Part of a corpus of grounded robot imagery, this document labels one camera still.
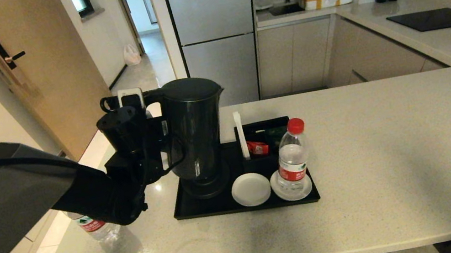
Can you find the light wooden door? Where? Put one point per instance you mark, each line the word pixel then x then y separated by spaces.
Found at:
pixel 55 82

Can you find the white stick sachet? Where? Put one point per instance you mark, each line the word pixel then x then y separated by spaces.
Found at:
pixel 241 135

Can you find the beige kitchen base cabinets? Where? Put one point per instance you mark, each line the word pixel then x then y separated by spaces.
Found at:
pixel 292 59

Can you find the black condiment holder box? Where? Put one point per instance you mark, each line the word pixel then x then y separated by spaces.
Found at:
pixel 272 125

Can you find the red-capped plastic water bottle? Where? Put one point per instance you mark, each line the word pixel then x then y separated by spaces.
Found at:
pixel 121 247
pixel 292 160

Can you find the white paper coaster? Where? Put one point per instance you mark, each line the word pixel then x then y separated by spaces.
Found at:
pixel 277 190
pixel 250 189

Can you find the black round kettle base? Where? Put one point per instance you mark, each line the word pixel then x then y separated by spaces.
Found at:
pixel 208 189

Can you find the steel kitchen sink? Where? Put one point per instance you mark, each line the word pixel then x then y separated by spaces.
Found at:
pixel 286 9

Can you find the black induction cooktop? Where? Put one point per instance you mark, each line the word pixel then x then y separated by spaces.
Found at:
pixel 437 19

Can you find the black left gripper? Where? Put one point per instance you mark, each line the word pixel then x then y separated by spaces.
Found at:
pixel 158 147

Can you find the black serving tray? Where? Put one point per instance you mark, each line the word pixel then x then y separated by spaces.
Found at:
pixel 207 207

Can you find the white tied plastic bag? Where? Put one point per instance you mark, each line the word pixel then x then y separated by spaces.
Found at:
pixel 132 55

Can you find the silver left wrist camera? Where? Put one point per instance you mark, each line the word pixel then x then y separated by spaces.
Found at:
pixel 131 99

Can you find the black electric kettle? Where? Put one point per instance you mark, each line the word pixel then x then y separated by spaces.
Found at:
pixel 195 127

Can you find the silver refrigerator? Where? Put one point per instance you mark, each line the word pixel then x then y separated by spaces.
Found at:
pixel 215 31

